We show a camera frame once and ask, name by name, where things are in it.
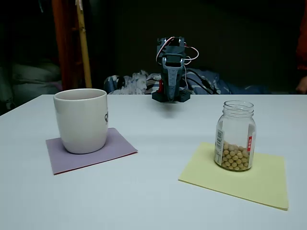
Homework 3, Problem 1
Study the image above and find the glass jar of beans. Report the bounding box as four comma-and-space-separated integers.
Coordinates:
214, 100, 256, 172

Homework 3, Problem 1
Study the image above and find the black cable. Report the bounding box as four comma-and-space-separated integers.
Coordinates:
187, 68, 223, 95
186, 76, 215, 94

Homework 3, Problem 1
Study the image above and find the person's hand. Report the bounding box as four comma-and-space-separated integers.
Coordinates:
295, 76, 307, 94

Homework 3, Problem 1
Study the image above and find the grey folded bedding bundle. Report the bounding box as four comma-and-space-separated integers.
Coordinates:
0, 61, 63, 115

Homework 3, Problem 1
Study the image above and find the red-brown wooden post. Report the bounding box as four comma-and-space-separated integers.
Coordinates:
51, 0, 83, 93

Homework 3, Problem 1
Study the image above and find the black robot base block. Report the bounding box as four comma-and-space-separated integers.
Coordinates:
151, 88, 191, 104

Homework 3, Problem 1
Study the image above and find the patterned blue grey bedsheet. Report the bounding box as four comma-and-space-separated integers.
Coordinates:
104, 69, 272, 95

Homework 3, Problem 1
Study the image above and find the white ceramic mug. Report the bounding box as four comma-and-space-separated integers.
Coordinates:
53, 88, 109, 155

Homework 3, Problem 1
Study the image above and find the bamboo pole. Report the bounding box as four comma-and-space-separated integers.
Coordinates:
75, 0, 93, 88

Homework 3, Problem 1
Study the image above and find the purple paper square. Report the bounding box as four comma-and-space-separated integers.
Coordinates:
45, 127, 139, 175

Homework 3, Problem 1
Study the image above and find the yellow paper square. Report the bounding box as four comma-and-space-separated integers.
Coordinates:
177, 141, 289, 211

